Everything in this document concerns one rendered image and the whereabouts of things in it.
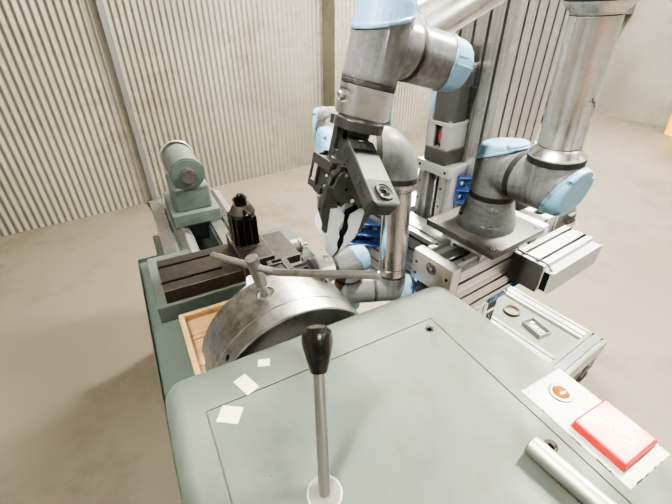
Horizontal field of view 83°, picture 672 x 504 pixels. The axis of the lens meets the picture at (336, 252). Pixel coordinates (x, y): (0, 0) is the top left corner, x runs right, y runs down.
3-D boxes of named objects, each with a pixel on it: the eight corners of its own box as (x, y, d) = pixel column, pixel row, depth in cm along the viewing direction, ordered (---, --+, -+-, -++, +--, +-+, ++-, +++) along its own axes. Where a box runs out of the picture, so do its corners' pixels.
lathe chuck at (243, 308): (371, 370, 88) (353, 268, 69) (244, 446, 79) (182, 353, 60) (352, 345, 95) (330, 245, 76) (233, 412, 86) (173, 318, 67)
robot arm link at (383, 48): (438, 2, 47) (384, -20, 42) (411, 97, 51) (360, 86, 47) (398, 2, 52) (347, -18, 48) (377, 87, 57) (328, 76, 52)
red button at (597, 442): (651, 450, 43) (659, 439, 42) (620, 476, 40) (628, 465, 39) (598, 408, 47) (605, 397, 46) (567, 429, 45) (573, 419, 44)
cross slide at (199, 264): (300, 264, 130) (300, 253, 127) (167, 304, 112) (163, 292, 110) (281, 240, 143) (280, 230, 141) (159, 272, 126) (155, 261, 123)
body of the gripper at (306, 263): (266, 284, 101) (308, 272, 106) (277, 303, 95) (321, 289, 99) (263, 261, 97) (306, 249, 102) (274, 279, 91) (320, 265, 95)
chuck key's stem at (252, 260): (261, 307, 70) (241, 260, 62) (268, 299, 71) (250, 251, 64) (270, 310, 69) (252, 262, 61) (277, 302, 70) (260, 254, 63)
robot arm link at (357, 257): (372, 277, 105) (373, 251, 101) (337, 288, 101) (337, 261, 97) (358, 262, 111) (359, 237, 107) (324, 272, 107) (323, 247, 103)
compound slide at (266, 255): (276, 268, 120) (274, 254, 117) (245, 277, 116) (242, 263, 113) (255, 238, 135) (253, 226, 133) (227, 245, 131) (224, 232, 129)
